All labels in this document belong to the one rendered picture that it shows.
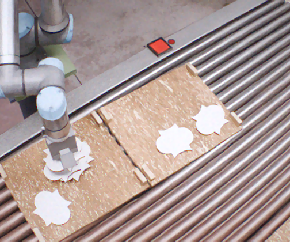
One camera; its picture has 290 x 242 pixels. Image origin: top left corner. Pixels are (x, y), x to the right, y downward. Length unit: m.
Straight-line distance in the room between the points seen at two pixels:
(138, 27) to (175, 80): 1.51
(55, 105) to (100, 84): 0.60
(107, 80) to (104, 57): 1.27
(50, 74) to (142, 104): 0.52
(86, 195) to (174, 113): 0.44
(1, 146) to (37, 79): 0.47
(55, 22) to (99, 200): 0.64
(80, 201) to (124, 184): 0.16
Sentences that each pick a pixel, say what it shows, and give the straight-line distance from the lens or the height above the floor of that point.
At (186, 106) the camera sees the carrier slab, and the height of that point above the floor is 0.94.
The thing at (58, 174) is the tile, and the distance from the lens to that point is 1.41.
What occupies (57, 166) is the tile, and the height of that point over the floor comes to 1.06.
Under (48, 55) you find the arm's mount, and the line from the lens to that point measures 1.78.
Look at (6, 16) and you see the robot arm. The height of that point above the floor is 1.43.
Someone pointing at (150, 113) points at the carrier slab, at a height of 0.94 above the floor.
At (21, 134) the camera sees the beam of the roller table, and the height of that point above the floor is 0.91.
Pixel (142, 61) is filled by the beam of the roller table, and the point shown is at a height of 0.92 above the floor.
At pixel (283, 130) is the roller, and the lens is 1.65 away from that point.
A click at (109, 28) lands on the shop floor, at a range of 3.10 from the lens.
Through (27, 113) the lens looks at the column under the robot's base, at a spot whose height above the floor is 0.61.
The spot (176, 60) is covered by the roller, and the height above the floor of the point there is 0.92.
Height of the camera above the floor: 2.24
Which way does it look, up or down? 58 degrees down
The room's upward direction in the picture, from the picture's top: 5 degrees clockwise
